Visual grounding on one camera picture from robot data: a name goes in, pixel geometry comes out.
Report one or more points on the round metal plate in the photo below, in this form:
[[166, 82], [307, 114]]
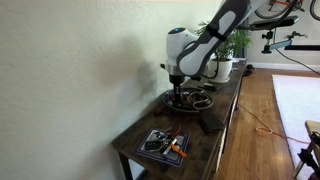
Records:
[[186, 107]]

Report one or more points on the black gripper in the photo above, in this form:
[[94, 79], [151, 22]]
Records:
[[176, 79]]

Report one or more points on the white floor rug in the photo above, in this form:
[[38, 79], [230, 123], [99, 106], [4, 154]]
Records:
[[296, 106]]

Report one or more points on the dark brown leather wallet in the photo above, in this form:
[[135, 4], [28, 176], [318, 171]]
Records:
[[210, 122]]

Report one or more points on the red frame bicycle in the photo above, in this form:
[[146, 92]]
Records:
[[293, 5]]

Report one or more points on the dark shoes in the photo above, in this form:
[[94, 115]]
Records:
[[248, 69]]

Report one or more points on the black camera stand clamp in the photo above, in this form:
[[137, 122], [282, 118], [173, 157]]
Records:
[[268, 41]]

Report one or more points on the black wall shelf bar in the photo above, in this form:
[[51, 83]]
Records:
[[301, 47]]

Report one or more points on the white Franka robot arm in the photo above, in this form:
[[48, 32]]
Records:
[[200, 53]]

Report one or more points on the black bar camera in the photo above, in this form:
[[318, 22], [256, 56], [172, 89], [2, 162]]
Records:
[[283, 20]]

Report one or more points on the dark wooden console table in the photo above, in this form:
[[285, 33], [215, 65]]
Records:
[[196, 146]]

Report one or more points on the white pot saucer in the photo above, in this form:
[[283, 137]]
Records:
[[220, 80]]

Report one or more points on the blue white square tray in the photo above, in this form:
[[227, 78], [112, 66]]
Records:
[[146, 154]]

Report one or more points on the wooden folding chair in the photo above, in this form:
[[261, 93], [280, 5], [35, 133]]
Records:
[[311, 146]]

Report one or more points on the green leafy plant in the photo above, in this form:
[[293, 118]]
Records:
[[235, 41]]

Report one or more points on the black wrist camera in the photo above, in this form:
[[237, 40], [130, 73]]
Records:
[[196, 78]]

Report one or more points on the small black remote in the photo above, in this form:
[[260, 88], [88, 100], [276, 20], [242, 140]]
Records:
[[210, 86]]

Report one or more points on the silver key bunch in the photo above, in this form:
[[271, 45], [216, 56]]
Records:
[[162, 135]]

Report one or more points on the small dark red object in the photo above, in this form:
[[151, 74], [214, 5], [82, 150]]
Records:
[[157, 110]]

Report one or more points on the white plant pot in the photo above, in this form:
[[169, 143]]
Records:
[[224, 68]]

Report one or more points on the black car key fob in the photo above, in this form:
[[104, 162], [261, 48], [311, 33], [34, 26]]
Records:
[[152, 145]]

